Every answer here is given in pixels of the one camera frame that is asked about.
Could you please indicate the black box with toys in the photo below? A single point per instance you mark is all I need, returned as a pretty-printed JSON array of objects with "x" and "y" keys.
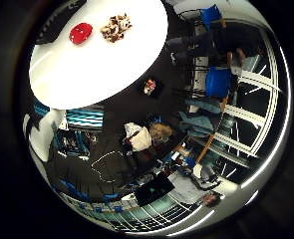
[{"x": 150, "y": 87}]

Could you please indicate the teal jacket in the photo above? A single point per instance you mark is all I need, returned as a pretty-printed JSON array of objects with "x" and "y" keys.
[{"x": 199, "y": 118}]

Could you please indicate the black monitor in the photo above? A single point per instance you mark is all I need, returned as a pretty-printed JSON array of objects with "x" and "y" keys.
[{"x": 153, "y": 190}]

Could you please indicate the brown and white plush toy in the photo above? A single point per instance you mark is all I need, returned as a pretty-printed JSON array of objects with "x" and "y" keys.
[{"x": 116, "y": 28}]

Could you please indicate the blue and black striped crate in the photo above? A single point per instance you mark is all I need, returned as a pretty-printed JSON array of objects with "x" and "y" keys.
[{"x": 85, "y": 118}]

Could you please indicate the blue chair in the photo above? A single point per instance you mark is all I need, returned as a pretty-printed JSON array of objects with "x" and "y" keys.
[
  {"x": 218, "y": 82},
  {"x": 210, "y": 14}
]

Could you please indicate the fuzzy tan plush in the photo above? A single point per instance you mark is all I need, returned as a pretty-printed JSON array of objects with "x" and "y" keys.
[{"x": 160, "y": 132}]

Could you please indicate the red white-dotted plush mushroom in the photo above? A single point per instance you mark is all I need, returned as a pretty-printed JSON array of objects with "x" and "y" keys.
[{"x": 80, "y": 33}]

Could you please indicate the seated person in dark clothes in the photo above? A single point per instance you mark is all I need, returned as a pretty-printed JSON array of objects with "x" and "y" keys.
[{"x": 219, "y": 40}]

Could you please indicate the white backpack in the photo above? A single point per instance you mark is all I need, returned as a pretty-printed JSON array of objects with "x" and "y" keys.
[{"x": 139, "y": 136}]

